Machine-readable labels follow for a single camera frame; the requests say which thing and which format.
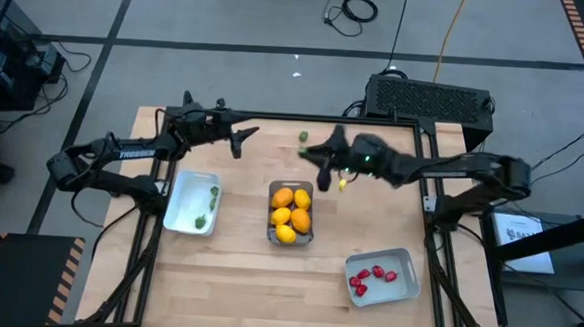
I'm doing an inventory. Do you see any white plastic basket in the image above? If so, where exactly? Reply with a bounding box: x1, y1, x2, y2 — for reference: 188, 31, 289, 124
161, 168, 224, 239

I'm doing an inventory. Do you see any large black hazard-striped mat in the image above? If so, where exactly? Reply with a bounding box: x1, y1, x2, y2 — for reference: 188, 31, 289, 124
0, 231, 87, 327

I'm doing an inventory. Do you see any black equipment stack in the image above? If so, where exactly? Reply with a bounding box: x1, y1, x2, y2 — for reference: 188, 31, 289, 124
0, 0, 70, 116

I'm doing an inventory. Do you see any grey side table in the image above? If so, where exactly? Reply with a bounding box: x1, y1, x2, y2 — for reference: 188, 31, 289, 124
475, 206, 584, 295

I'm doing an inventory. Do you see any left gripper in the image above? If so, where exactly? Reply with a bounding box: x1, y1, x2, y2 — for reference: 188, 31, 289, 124
185, 96, 261, 162

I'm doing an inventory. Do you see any white box with logo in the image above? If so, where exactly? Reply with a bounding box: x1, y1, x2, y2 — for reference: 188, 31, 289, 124
488, 211, 560, 276

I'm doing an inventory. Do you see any yellow cable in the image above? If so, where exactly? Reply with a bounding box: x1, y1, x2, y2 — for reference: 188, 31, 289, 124
431, 0, 470, 86

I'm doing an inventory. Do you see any black metal table frame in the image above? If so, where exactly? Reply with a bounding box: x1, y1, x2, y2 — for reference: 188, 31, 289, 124
81, 85, 520, 327

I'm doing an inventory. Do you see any light grey plastic basket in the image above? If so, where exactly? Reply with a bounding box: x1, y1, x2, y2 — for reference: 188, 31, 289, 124
342, 243, 424, 311

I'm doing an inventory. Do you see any black metal beam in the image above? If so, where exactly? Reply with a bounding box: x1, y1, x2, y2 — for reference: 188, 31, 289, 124
491, 202, 584, 268

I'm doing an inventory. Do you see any dark grey plastic basket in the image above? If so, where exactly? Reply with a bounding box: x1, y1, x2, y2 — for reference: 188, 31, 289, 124
265, 178, 317, 249

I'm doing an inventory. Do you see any orange fruit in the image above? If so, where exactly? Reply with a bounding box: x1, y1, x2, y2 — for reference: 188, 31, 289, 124
270, 185, 296, 211
288, 206, 314, 236

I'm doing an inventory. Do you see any black perforated computer case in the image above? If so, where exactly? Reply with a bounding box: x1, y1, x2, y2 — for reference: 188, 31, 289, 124
361, 72, 498, 156

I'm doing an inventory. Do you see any coiled black cable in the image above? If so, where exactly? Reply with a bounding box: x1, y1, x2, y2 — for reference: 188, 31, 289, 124
321, 0, 381, 40

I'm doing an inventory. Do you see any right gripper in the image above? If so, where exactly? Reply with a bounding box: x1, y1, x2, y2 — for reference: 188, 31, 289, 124
298, 122, 400, 197

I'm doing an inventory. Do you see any straight black cable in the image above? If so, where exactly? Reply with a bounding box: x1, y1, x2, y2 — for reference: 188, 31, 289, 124
380, 0, 412, 78

